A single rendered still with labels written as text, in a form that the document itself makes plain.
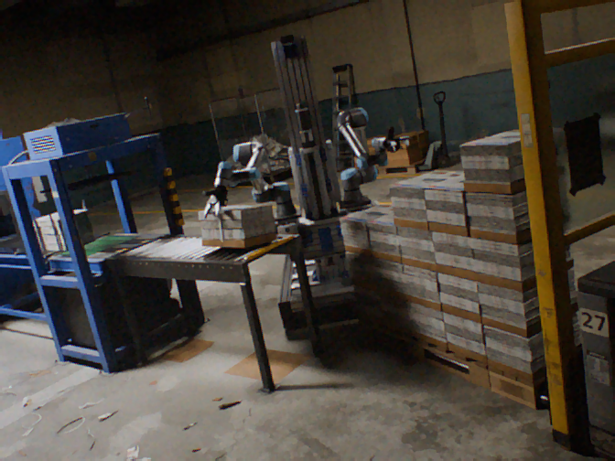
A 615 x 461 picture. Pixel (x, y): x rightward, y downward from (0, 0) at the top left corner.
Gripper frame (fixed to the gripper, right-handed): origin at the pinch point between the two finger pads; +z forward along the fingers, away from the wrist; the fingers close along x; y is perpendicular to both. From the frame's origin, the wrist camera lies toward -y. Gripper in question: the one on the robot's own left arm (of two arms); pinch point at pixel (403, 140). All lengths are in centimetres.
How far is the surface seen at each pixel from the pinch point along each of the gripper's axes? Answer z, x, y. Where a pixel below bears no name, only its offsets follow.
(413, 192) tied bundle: 60, 40, 15
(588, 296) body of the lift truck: 174, 48, 44
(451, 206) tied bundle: 88, 37, 21
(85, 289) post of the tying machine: -101, 210, 31
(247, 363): -38, 137, 106
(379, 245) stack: 21, 49, 49
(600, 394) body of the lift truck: 176, 53, 85
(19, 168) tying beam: -138, 217, -58
